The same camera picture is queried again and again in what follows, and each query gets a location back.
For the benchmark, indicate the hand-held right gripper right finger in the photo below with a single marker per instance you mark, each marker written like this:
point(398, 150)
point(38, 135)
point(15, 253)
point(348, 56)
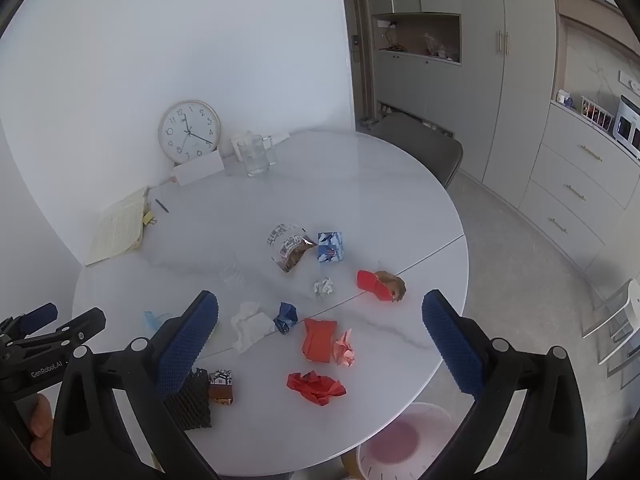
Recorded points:
point(452, 345)

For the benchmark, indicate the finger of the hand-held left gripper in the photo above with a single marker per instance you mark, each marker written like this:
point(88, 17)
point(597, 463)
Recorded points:
point(85, 327)
point(42, 312)

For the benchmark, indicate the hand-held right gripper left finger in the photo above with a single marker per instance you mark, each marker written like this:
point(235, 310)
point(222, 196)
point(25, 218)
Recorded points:
point(187, 345)

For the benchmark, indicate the clear plastic cup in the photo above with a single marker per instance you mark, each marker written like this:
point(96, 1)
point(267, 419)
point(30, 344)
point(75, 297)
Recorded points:
point(231, 272)

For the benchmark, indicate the white pink waste bin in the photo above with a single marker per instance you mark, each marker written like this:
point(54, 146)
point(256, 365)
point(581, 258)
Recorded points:
point(400, 442)

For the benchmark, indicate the clear printed snack wrapper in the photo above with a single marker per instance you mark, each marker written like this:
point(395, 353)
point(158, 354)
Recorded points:
point(290, 247)

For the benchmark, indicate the person's left hand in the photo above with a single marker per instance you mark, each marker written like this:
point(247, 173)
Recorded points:
point(40, 420)

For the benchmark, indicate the black foam net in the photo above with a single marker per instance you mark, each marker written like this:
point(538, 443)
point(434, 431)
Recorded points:
point(192, 402)

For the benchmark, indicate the white crumpled tissue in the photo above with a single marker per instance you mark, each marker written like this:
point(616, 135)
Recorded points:
point(250, 327)

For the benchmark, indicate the brown crumpled wrapper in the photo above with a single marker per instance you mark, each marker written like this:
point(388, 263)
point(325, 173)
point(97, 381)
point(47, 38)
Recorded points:
point(394, 285)

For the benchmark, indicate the red snack wrapper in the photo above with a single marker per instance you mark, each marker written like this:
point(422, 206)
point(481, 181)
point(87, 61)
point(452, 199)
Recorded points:
point(371, 284)

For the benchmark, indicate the blue crumpled paper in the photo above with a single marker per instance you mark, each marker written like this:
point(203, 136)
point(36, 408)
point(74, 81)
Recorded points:
point(286, 317)

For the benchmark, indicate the open lined notebook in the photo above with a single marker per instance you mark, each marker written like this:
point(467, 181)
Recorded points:
point(117, 227)

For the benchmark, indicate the pink crumpled paper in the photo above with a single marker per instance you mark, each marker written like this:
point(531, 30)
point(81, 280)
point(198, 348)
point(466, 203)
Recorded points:
point(346, 349)

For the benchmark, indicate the yellow binder clip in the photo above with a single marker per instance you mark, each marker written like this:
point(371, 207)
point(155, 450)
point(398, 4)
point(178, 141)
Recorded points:
point(149, 218)

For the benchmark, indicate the red-orange folded paper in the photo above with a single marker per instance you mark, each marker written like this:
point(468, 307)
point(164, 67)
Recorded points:
point(318, 340)

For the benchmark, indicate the red crumpled paper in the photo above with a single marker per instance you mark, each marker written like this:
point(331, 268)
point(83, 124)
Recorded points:
point(315, 387)

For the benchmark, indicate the crumpled white paper ball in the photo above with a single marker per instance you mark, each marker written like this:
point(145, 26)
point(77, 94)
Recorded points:
point(324, 287)

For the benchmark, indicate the dark pen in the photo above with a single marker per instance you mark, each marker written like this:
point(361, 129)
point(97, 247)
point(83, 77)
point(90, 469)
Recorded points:
point(161, 206)

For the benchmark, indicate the blue printed carton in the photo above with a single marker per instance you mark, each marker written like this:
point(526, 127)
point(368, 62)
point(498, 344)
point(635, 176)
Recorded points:
point(331, 247)

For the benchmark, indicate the white step stool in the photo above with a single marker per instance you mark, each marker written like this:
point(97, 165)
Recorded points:
point(617, 320)

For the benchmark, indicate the white card box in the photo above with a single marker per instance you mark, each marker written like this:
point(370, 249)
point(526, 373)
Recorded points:
point(200, 170)

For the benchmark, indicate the grey chair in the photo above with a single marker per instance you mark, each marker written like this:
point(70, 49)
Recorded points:
point(420, 147)

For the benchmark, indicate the clear glass pitcher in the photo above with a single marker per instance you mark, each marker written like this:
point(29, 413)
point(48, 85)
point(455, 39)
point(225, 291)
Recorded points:
point(256, 155)

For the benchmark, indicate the grey drawer cabinet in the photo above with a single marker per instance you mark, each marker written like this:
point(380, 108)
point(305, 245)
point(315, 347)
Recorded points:
point(575, 180)

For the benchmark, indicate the row of shoes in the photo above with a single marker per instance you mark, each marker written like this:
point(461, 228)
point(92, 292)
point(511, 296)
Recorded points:
point(400, 117)

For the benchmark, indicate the tall grey cabinet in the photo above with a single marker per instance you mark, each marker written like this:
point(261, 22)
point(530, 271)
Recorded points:
point(475, 85)

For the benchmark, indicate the small bottle rack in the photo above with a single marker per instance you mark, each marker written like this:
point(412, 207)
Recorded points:
point(596, 114)

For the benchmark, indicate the white countertop appliance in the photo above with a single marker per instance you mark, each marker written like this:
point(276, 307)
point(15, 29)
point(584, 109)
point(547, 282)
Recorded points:
point(627, 125)

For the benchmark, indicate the grey door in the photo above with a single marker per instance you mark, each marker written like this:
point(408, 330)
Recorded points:
point(357, 50)

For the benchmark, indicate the round white wall clock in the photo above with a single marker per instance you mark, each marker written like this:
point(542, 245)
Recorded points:
point(189, 130)

